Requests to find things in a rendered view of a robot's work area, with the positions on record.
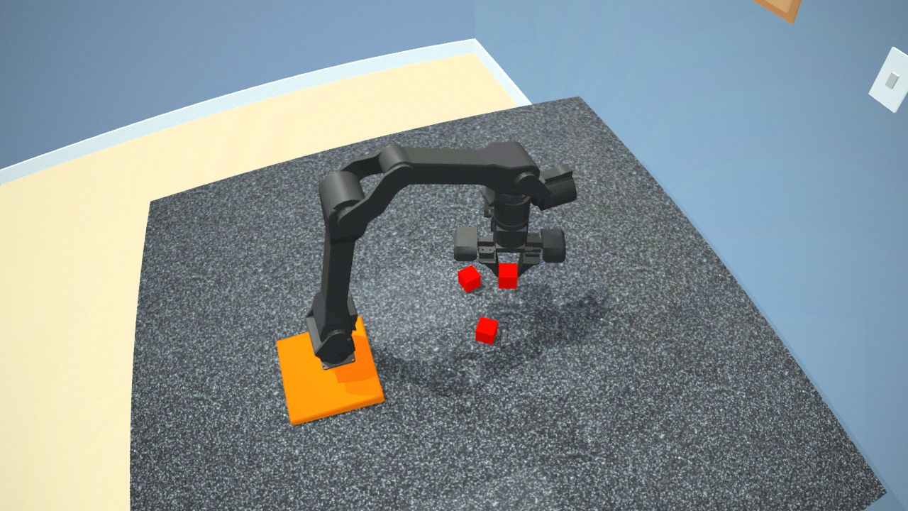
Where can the red cube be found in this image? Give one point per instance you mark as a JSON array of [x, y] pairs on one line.
[[486, 330], [469, 278], [507, 275]]

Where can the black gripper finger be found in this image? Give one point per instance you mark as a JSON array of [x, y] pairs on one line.
[[525, 263], [492, 264]]

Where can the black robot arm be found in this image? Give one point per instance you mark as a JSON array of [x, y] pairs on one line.
[[512, 180]]

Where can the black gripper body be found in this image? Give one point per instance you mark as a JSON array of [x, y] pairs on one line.
[[509, 239]]

